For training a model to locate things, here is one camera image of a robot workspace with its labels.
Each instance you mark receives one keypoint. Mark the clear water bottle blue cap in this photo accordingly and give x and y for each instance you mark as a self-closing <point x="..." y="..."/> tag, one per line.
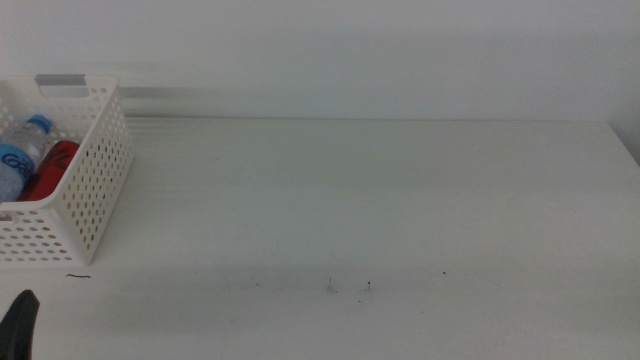
<point x="15" y="165"/>

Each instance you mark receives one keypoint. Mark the red soda can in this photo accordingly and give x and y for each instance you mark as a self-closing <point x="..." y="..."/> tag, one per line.
<point x="50" y="175"/>

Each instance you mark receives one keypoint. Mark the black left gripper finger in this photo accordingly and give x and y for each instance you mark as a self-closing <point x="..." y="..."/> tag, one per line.
<point x="20" y="330"/>

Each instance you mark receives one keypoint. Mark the white perforated plastic basket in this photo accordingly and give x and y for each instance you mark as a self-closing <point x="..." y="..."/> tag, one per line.
<point x="90" y="200"/>

